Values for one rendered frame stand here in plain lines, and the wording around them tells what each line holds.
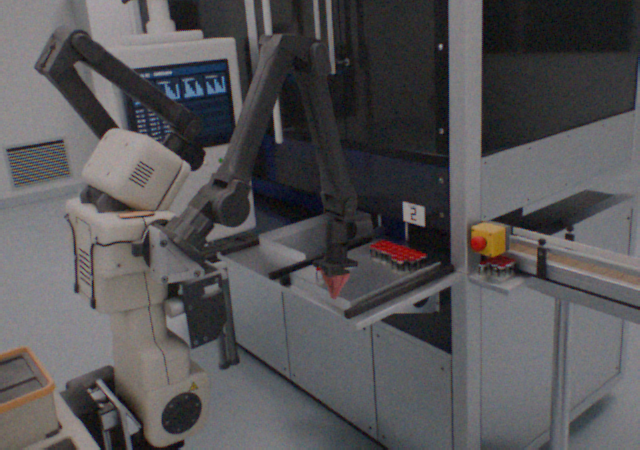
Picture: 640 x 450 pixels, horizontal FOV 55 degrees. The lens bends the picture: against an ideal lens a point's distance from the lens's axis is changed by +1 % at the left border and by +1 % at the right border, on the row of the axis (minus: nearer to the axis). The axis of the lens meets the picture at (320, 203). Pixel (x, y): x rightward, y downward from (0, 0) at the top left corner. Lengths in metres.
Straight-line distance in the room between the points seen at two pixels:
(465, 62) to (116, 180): 0.89
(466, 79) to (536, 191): 0.50
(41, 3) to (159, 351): 5.60
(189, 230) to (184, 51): 1.11
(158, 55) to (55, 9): 4.67
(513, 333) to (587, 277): 0.45
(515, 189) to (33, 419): 1.35
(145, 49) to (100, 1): 4.31
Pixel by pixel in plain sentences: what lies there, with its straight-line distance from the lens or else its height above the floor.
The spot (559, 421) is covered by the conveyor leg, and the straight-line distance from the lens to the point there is 1.99.
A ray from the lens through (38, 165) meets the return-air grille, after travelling 6.83.
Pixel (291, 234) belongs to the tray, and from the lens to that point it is 2.13.
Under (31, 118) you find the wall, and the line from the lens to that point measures 6.78.
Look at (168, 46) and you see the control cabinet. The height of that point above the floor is 1.54.
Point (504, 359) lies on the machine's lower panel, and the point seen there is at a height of 0.53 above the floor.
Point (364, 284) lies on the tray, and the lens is 1.71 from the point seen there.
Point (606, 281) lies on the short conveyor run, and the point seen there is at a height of 0.93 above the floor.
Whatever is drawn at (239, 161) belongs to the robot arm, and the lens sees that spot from 1.28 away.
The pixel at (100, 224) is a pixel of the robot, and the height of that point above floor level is 1.23.
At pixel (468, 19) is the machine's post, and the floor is 1.57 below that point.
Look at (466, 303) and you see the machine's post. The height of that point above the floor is 0.79.
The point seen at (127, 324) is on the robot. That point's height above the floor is 0.97.
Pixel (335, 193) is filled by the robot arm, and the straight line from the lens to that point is 1.47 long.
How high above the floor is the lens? 1.60
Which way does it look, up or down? 17 degrees down
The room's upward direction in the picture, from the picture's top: 4 degrees counter-clockwise
